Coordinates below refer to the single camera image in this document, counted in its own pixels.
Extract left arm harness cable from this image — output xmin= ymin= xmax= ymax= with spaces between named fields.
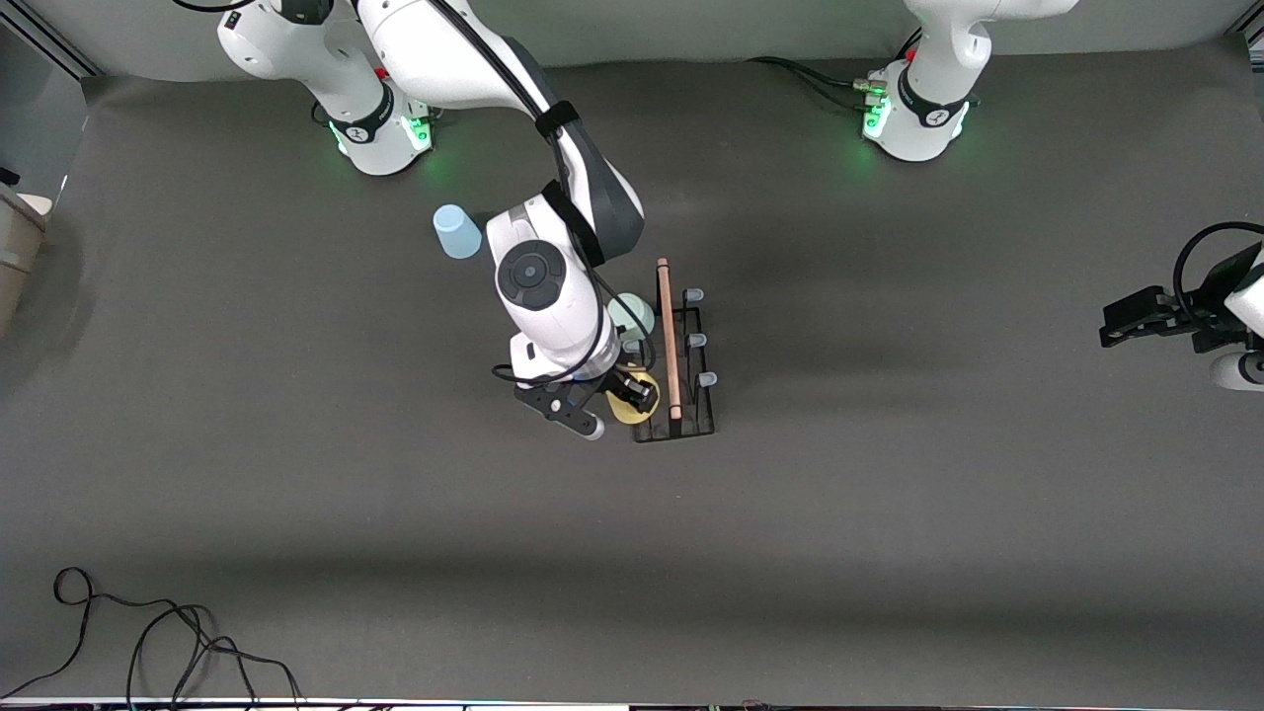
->
xmin=1172 ymin=222 xmax=1264 ymax=322

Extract pale green plastic cup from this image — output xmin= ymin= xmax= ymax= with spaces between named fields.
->
xmin=606 ymin=294 xmax=657 ymax=343

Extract light blue plastic cup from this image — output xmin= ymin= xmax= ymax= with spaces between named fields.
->
xmin=432 ymin=203 xmax=485 ymax=261

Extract yellow plastic cup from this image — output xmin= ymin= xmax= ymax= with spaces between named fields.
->
xmin=602 ymin=367 xmax=662 ymax=427

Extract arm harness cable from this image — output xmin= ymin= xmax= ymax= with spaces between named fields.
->
xmin=1172 ymin=222 xmax=1264 ymax=322
xmin=425 ymin=0 xmax=658 ymax=386

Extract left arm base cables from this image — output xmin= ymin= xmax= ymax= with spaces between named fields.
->
xmin=746 ymin=56 xmax=880 ymax=110

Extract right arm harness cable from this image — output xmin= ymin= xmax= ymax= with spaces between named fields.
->
xmin=425 ymin=0 xmax=658 ymax=386

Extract black wire cup holder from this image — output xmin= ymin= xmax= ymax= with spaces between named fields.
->
xmin=616 ymin=258 xmax=720 ymax=443

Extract thin black loose cable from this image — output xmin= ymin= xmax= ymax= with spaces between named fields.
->
xmin=0 ymin=566 xmax=305 ymax=711

